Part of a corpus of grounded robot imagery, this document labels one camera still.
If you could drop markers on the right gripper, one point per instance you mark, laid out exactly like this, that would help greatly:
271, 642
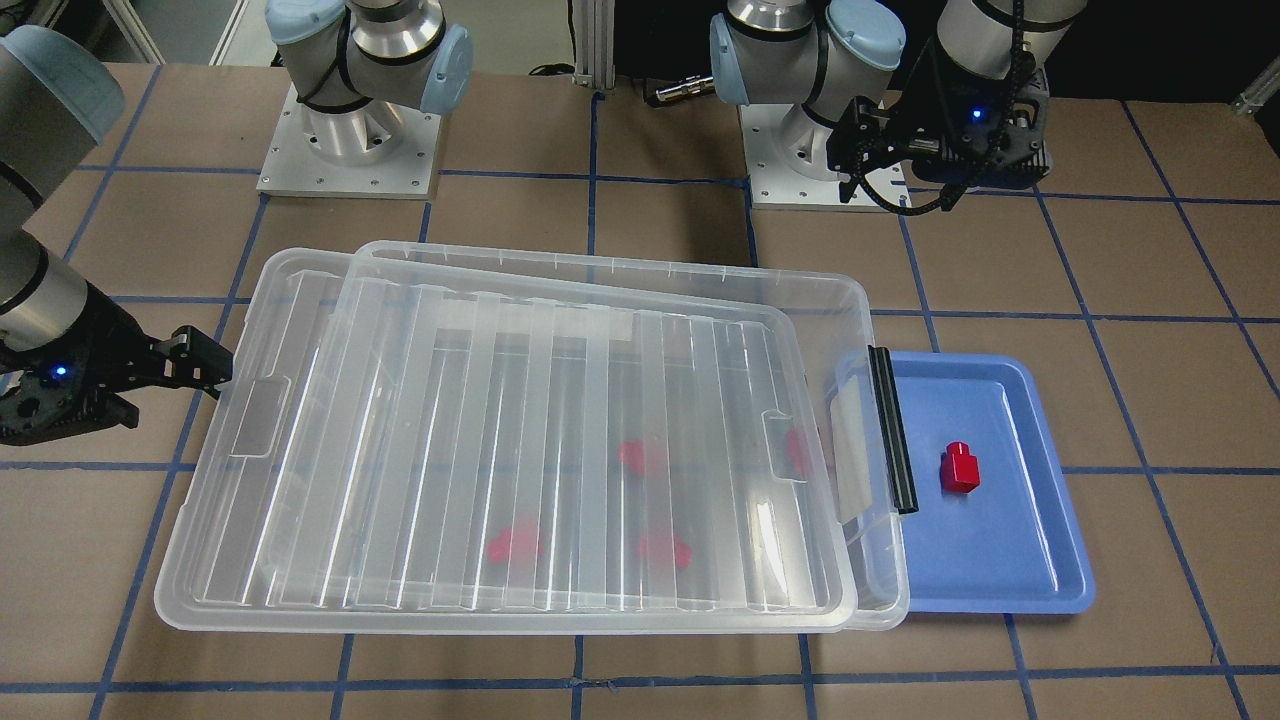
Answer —
97, 345

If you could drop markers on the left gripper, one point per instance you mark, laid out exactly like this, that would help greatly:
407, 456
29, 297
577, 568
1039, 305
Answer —
916, 118

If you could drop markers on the clear plastic box lid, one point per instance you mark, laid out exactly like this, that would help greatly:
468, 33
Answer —
388, 418

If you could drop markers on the red block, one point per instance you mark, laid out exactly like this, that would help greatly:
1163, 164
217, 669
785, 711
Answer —
959, 469
519, 543
644, 458
797, 453
665, 547

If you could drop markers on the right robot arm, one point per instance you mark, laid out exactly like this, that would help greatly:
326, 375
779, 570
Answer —
357, 68

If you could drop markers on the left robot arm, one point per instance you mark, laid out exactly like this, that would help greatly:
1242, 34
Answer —
809, 79

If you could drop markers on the clear plastic storage box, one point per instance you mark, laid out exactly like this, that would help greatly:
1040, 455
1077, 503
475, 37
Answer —
830, 314

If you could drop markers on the blue plastic tray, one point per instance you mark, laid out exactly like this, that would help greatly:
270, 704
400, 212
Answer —
1012, 545

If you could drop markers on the black box latch handle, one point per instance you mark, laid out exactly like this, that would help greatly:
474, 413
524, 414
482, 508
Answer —
896, 449

